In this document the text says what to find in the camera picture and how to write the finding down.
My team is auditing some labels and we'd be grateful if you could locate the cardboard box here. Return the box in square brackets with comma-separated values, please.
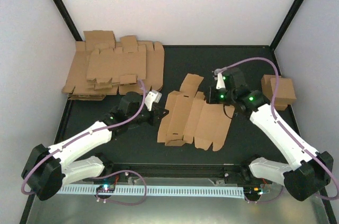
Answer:
[261, 75, 288, 111]
[157, 74, 235, 151]
[274, 77, 297, 105]

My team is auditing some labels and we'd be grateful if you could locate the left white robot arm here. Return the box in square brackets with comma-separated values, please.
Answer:
[21, 90, 169, 201]

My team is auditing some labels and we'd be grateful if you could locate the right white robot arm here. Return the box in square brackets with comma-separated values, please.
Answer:
[207, 68, 334, 201]

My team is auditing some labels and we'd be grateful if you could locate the stack of flat cardboard blanks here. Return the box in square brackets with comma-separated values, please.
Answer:
[62, 30, 165, 101]

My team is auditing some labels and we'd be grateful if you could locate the left controller circuit board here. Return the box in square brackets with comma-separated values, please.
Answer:
[96, 184, 115, 193]

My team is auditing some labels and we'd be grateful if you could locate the controller circuit board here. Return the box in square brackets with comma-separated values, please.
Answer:
[96, 184, 115, 193]
[243, 186, 270, 196]

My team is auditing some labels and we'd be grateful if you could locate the right controller circuit board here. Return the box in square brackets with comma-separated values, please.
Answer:
[243, 186, 270, 196]

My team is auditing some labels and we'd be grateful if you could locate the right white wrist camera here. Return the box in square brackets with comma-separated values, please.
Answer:
[213, 69, 226, 90]

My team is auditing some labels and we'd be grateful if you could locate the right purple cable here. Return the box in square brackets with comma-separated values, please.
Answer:
[214, 57, 339, 205]

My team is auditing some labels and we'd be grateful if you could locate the purple cable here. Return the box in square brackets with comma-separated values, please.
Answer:
[21, 78, 148, 205]
[214, 57, 339, 205]

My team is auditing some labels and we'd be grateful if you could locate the light blue slotted cable duct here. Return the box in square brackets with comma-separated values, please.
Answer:
[57, 184, 245, 199]

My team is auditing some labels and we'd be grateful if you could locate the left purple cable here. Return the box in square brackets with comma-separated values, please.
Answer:
[21, 78, 148, 205]

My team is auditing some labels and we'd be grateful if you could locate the right black frame post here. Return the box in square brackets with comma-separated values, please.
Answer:
[270, 0, 304, 51]

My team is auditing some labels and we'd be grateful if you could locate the black frame post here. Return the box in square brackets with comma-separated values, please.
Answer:
[270, 0, 304, 51]
[53, 0, 83, 41]

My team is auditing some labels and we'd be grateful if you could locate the left black frame post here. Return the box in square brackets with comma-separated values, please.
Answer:
[53, 0, 83, 41]

